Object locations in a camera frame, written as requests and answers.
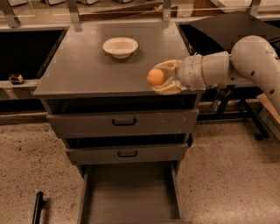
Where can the cardboard box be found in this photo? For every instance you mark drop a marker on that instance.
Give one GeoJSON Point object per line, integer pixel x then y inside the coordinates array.
{"type": "Point", "coordinates": [269, 115]}

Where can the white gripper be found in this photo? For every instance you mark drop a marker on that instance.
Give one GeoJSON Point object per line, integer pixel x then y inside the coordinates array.
{"type": "Point", "coordinates": [191, 72]}

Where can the grey middle drawer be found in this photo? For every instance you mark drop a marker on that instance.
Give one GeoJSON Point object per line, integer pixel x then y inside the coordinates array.
{"type": "Point", "coordinates": [127, 154]}

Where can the metal clamp bracket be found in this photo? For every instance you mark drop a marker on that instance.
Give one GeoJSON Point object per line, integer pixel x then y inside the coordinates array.
{"type": "Point", "coordinates": [220, 99]}

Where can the black bar handle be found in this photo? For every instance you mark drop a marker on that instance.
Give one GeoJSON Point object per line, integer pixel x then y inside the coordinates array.
{"type": "Point", "coordinates": [39, 203]}

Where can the black tray stand table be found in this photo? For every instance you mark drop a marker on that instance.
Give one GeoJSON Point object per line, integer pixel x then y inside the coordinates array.
{"type": "Point", "coordinates": [220, 33]}

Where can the grey open bottom drawer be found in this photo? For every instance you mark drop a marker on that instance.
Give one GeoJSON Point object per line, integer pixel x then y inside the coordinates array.
{"type": "Point", "coordinates": [139, 193]}

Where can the grey drawer cabinet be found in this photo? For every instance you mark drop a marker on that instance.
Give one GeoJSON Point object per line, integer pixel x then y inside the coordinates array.
{"type": "Point", "coordinates": [82, 78]}

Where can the grey top drawer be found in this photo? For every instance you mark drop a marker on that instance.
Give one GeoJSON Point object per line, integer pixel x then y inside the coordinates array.
{"type": "Point", "coordinates": [134, 123]}

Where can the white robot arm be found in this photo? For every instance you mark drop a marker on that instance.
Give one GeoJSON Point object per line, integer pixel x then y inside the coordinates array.
{"type": "Point", "coordinates": [251, 59]}

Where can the orange fruit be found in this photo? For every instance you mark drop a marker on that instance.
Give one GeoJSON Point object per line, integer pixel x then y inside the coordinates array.
{"type": "Point", "coordinates": [156, 77]}

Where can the white bowl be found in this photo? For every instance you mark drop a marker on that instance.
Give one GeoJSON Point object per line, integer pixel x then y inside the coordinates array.
{"type": "Point", "coordinates": [120, 48]}

